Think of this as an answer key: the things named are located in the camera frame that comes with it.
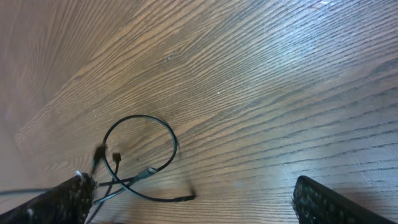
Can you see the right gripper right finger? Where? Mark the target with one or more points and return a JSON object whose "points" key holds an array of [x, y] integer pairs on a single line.
{"points": [[315, 203]]}

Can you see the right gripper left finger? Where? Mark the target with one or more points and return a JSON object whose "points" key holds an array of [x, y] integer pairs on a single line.
{"points": [[67, 203]]}

